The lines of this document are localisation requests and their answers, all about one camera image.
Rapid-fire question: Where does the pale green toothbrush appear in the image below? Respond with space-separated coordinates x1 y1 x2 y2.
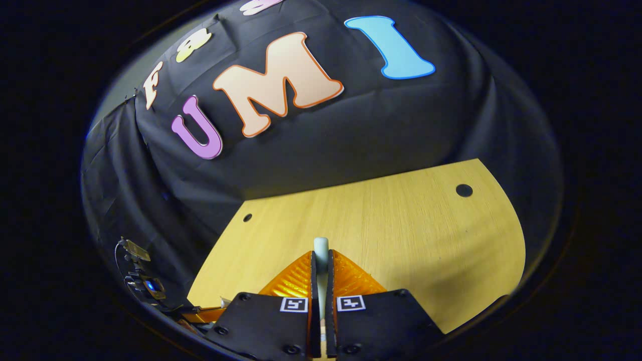
313 237 330 321

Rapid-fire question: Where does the wooden desktop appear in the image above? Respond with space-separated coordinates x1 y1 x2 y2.
187 158 527 357

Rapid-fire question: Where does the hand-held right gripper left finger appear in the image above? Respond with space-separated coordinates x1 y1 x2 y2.
206 251 322 360

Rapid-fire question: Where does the black backdrop cloth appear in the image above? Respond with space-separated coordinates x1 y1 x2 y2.
80 0 565 321

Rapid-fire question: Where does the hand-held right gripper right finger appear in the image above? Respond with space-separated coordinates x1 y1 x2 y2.
325 249 446 360

